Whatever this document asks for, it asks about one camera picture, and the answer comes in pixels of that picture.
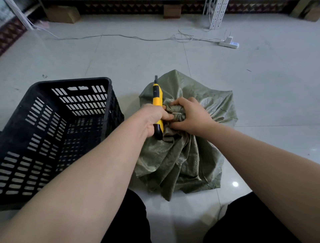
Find person's right hand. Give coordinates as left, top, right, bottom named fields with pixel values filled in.
left=168, top=97, right=217, bottom=137

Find person's left hand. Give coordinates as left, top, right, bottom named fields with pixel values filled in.
left=136, top=103, right=175, bottom=138

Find yellow black utility knife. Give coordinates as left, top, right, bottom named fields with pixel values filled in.
left=152, top=75, right=164, bottom=141

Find green woven sack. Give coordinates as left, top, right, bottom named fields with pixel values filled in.
left=134, top=69, right=238, bottom=202

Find black plastic crate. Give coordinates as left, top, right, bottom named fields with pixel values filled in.
left=0, top=77, right=125, bottom=211

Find person's left forearm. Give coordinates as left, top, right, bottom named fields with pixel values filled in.
left=0, top=120, right=150, bottom=243

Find person's right forearm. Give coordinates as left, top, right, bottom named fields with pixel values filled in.
left=202, top=123, right=320, bottom=243

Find small brown cardboard carton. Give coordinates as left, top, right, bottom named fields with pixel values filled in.
left=163, top=4, right=182, bottom=19

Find large tan cardboard carton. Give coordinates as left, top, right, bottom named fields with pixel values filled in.
left=45, top=5, right=81, bottom=24

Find white power strip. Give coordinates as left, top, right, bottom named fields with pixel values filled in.
left=218, top=40, right=240, bottom=49

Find white metal shelf rack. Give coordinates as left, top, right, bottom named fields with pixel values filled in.
left=4, top=0, right=230, bottom=31

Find black trousers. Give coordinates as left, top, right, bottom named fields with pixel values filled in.
left=101, top=189, right=300, bottom=243

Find white power cable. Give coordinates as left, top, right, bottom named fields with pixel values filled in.
left=37, top=25, right=223, bottom=43

